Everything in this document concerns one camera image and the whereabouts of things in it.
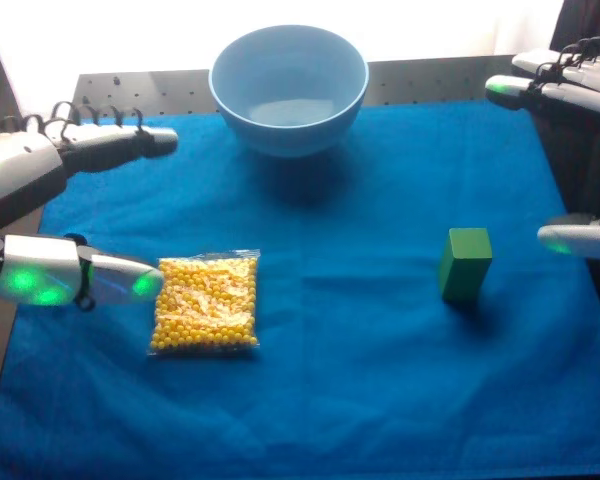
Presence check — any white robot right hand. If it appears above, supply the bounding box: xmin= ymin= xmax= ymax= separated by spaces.
xmin=484 ymin=35 xmax=600 ymax=262

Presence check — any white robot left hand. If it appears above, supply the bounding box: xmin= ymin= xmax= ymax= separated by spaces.
xmin=0 ymin=101 xmax=180 ymax=311

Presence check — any green wooden block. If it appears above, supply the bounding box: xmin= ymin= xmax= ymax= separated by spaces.
xmin=438 ymin=227 xmax=494 ymax=304

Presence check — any clear bag of yellow beads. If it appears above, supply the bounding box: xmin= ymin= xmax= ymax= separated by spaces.
xmin=146 ymin=248 xmax=261 ymax=357

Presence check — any black curtain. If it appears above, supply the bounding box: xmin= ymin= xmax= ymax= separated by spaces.
xmin=549 ymin=0 xmax=600 ymax=56

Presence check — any light blue bowl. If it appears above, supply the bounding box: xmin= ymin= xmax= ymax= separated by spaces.
xmin=208 ymin=25 xmax=370 ymax=159

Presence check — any blue cloth table cover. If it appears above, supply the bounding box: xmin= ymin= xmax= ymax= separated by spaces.
xmin=0 ymin=99 xmax=600 ymax=480

